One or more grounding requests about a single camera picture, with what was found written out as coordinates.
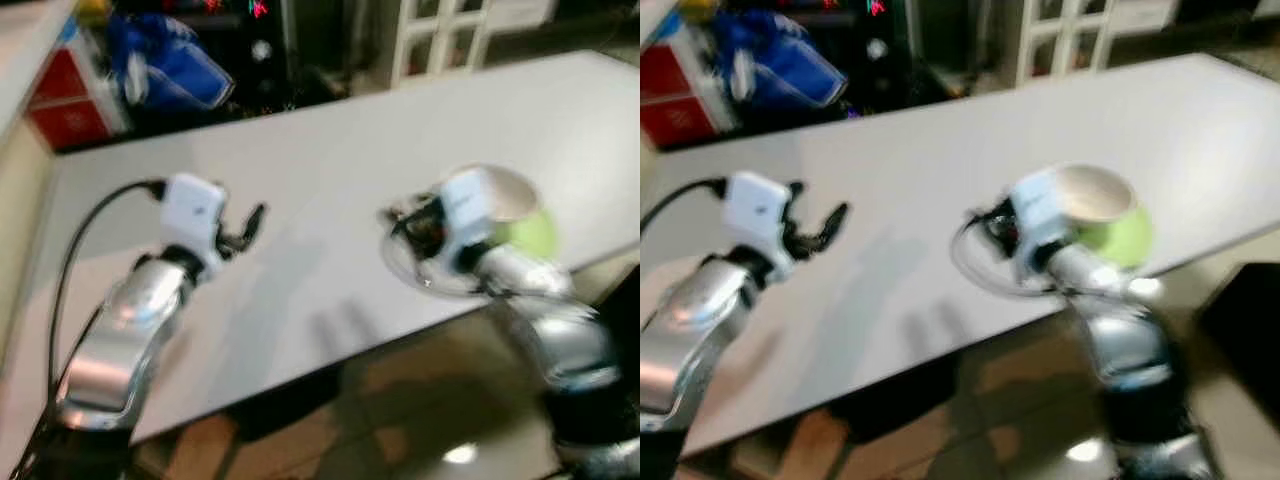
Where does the green bowl white inside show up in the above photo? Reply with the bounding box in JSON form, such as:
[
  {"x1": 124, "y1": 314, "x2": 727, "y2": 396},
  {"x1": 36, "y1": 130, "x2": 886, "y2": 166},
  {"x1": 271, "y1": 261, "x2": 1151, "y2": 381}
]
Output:
[
  {"x1": 1055, "y1": 163, "x2": 1153, "y2": 269},
  {"x1": 470, "y1": 165, "x2": 561, "y2": 266}
]

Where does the blue plastic bag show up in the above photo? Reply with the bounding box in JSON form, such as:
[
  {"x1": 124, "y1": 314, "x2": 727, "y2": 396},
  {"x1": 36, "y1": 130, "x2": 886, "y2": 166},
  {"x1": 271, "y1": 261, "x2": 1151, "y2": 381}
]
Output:
[
  {"x1": 715, "y1": 10, "x2": 846, "y2": 109},
  {"x1": 105, "y1": 12, "x2": 236, "y2": 111}
]

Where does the black cabinet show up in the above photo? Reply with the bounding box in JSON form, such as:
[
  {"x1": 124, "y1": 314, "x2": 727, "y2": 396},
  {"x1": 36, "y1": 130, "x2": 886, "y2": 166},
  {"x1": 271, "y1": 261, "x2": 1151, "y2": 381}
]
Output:
[
  {"x1": 120, "y1": 0, "x2": 391, "y2": 131},
  {"x1": 740, "y1": 0, "x2": 1011, "y2": 121}
]

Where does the white panelled cabinet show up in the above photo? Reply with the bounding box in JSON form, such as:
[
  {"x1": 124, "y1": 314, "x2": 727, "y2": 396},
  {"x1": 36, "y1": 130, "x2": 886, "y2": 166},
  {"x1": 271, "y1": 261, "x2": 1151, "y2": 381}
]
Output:
[
  {"x1": 1010, "y1": 0, "x2": 1181, "y2": 86},
  {"x1": 390, "y1": 0, "x2": 556, "y2": 86}
]

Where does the red box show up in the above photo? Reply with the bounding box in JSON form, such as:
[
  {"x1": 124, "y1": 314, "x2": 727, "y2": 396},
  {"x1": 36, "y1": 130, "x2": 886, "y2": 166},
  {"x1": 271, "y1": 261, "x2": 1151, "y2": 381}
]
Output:
[
  {"x1": 25, "y1": 45, "x2": 126, "y2": 151},
  {"x1": 640, "y1": 40, "x2": 723, "y2": 149}
]

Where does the white counter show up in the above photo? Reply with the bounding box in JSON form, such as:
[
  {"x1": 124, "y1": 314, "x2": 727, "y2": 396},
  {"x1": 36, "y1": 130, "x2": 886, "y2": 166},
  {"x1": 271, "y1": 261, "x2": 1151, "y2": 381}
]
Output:
[
  {"x1": 640, "y1": 0, "x2": 686, "y2": 46},
  {"x1": 0, "y1": 0, "x2": 76, "y2": 136}
]

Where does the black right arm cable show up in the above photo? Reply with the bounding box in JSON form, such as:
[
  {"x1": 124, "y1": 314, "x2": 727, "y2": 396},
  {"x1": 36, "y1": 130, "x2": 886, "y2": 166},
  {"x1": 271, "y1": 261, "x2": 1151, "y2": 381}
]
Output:
[
  {"x1": 380, "y1": 205, "x2": 491, "y2": 299},
  {"x1": 950, "y1": 210, "x2": 1066, "y2": 299}
]

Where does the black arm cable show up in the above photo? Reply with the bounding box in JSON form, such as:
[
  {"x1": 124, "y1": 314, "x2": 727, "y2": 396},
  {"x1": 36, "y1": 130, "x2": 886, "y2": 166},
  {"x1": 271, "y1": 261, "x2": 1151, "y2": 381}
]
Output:
[
  {"x1": 950, "y1": 210, "x2": 1066, "y2": 299},
  {"x1": 640, "y1": 178, "x2": 729, "y2": 226},
  {"x1": 45, "y1": 178, "x2": 169, "y2": 401},
  {"x1": 380, "y1": 205, "x2": 491, "y2": 299}
]

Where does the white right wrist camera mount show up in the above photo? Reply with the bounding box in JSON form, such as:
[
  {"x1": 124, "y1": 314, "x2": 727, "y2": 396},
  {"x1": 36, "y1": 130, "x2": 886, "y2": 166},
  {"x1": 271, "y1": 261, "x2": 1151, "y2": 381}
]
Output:
[
  {"x1": 435, "y1": 168, "x2": 501, "y2": 276},
  {"x1": 1005, "y1": 168, "x2": 1076, "y2": 276}
]

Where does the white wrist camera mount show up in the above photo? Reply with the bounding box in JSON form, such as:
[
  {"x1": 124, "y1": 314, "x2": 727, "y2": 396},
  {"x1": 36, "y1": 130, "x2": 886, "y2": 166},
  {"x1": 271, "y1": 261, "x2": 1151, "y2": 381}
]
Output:
[
  {"x1": 1005, "y1": 168, "x2": 1076, "y2": 276},
  {"x1": 435, "y1": 168, "x2": 501, "y2": 276},
  {"x1": 722, "y1": 172, "x2": 796, "y2": 279},
  {"x1": 158, "y1": 173, "x2": 229, "y2": 276}
]

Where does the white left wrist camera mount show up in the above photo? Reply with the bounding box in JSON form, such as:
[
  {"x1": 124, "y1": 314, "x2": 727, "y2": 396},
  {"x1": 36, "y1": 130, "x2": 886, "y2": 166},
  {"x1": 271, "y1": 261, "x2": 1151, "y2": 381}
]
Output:
[
  {"x1": 722, "y1": 172, "x2": 796, "y2": 279},
  {"x1": 158, "y1": 173, "x2": 229, "y2": 276}
]

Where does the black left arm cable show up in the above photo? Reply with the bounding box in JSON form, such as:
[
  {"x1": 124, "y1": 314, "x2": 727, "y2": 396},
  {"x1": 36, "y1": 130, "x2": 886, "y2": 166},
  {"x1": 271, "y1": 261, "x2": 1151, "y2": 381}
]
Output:
[
  {"x1": 45, "y1": 178, "x2": 169, "y2": 401},
  {"x1": 640, "y1": 178, "x2": 729, "y2": 226}
]

